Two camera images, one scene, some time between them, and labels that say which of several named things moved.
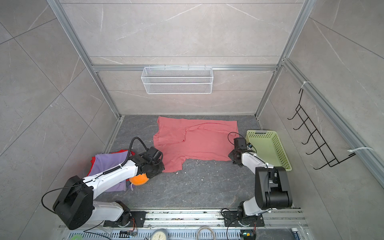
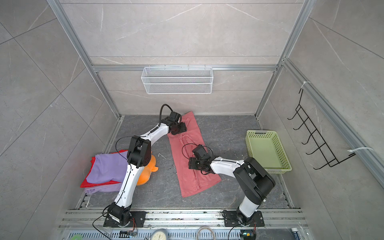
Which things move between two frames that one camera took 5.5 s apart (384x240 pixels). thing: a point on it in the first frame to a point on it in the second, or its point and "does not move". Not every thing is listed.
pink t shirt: x=177 y=139 to x=183 y=144
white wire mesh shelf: x=177 y=80 does not move
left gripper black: x=162 y=169 to x=184 y=128
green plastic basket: x=267 y=144 does not move
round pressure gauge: x=159 y=234 does not move
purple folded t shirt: x=105 y=162 does not move
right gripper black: x=231 y=155 to x=192 y=162
